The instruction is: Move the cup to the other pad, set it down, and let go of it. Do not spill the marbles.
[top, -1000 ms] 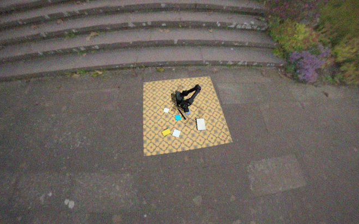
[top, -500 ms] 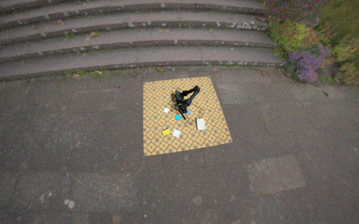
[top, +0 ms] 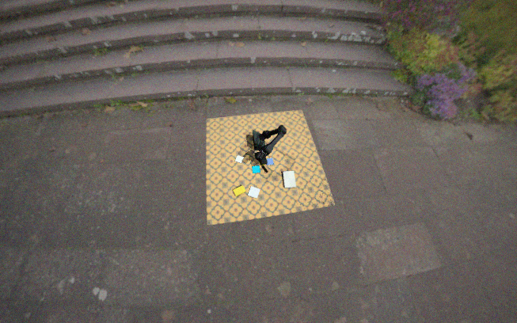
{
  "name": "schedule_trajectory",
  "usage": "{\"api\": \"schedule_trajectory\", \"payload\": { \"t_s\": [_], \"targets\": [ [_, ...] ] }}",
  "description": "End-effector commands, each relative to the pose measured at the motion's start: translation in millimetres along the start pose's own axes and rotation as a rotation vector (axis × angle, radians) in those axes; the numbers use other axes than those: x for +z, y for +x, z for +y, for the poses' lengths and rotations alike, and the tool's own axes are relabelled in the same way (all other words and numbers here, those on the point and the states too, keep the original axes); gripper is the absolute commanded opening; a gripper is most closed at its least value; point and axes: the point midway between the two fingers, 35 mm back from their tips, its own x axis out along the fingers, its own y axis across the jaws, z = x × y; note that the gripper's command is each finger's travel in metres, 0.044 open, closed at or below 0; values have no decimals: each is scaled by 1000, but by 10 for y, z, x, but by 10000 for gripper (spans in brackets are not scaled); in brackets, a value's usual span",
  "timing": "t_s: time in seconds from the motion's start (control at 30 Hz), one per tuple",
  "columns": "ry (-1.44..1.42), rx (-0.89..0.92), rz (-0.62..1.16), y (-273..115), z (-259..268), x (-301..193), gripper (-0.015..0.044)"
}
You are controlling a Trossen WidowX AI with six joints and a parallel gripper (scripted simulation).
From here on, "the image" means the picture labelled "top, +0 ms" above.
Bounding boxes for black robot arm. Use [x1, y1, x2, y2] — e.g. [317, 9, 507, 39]
[254, 124, 287, 161]

